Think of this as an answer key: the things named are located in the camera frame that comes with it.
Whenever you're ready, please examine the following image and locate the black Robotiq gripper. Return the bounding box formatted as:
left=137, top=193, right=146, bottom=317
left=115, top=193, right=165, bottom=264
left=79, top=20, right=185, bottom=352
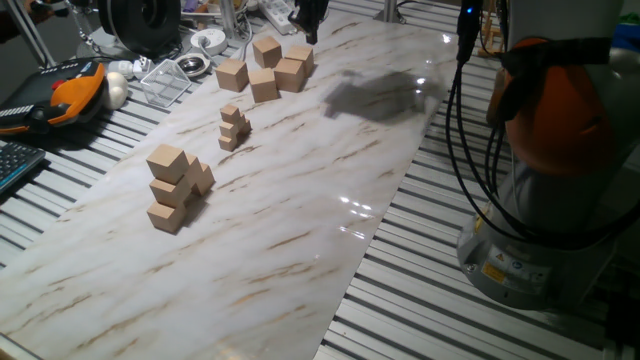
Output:
left=288, top=0, right=330, bottom=46

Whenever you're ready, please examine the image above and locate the large wooden cube block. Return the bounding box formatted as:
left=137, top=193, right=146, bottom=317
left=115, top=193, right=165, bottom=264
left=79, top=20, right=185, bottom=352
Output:
left=252, top=35, right=283, bottom=70
left=248, top=68, right=280, bottom=104
left=285, top=45, right=315, bottom=77
left=273, top=58, right=306, bottom=94
left=215, top=58, right=250, bottom=93

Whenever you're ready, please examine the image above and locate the white power strip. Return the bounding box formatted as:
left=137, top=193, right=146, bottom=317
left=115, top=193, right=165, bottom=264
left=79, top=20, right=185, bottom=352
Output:
left=258, top=0, right=305, bottom=36

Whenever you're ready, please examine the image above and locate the round white power socket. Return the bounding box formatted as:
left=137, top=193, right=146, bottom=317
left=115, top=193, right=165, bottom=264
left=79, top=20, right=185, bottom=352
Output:
left=189, top=28, right=229, bottom=57

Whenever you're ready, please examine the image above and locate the metal bowl with white rim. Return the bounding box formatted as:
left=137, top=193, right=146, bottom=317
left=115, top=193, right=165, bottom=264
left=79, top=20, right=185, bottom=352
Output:
left=174, top=52, right=212, bottom=79

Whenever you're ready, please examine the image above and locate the clear gridded plastic box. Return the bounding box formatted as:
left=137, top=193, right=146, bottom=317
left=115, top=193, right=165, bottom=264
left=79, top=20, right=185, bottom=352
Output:
left=139, top=58, right=193, bottom=109

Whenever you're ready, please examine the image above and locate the black filament spool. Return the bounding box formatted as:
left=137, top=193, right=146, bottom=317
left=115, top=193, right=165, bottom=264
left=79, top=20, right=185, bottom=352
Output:
left=96, top=0, right=182, bottom=59

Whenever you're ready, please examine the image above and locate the medium wooden cube block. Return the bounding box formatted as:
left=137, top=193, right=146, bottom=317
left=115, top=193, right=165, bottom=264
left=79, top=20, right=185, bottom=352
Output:
left=192, top=162, right=217, bottom=197
left=146, top=199, right=188, bottom=235
left=184, top=153, right=205, bottom=187
left=145, top=143, right=190, bottom=185
left=149, top=175, right=193, bottom=209

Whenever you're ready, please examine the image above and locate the white power adapter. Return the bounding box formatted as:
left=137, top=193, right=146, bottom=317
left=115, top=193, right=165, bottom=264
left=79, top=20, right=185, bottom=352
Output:
left=107, top=55, right=154, bottom=81

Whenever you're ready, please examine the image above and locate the white egg shaped object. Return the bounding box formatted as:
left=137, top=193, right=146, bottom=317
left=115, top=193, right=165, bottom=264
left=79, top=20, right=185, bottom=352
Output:
left=103, top=71, right=130, bottom=111

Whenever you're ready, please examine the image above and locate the marble pattern table mat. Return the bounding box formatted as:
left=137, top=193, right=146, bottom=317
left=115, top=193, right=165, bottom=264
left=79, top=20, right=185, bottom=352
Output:
left=0, top=8, right=464, bottom=360

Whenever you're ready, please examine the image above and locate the black orange teach pendant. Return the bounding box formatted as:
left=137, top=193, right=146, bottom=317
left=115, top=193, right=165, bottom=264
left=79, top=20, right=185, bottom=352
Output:
left=0, top=58, right=107, bottom=136

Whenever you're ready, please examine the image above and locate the slanted thin metal bar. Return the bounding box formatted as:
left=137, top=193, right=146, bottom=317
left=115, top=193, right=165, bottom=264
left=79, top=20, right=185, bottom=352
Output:
left=4, top=0, right=56, bottom=69

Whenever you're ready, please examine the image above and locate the blue bag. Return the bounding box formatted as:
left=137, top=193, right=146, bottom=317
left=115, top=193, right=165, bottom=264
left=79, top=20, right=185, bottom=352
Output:
left=612, top=22, right=640, bottom=51

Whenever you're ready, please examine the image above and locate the black computer keyboard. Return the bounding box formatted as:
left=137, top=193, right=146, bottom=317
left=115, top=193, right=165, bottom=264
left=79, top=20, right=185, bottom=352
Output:
left=0, top=141, right=47, bottom=195

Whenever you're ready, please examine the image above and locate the aluminium frame post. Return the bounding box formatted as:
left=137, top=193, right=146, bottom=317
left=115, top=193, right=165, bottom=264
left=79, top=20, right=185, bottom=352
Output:
left=373, top=0, right=407, bottom=25
left=218, top=0, right=239, bottom=39

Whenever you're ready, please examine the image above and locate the black cable with blue light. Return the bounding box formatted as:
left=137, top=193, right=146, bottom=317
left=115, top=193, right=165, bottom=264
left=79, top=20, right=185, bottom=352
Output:
left=444, top=0, right=640, bottom=251

